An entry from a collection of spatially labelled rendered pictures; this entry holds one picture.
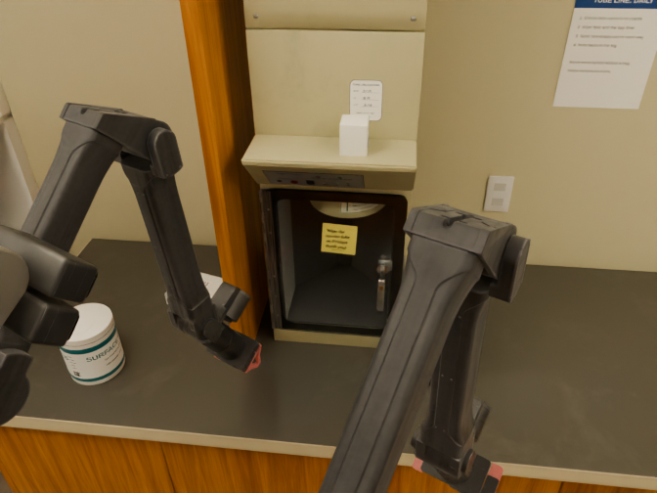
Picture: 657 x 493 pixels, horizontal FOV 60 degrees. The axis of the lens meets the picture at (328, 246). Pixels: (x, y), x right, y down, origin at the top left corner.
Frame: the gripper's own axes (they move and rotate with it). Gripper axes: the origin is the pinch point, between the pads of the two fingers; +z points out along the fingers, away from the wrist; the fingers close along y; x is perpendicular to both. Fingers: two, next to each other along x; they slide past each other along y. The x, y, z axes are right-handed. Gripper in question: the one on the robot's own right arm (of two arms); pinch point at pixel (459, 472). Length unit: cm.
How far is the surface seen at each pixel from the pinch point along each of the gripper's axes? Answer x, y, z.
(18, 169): -21, 149, -7
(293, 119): -43, 49, -33
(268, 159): -31, 46, -36
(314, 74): -49, 45, -40
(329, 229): -33, 42, -11
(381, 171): -39, 28, -30
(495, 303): -48, 13, 39
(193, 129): -52, 102, -4
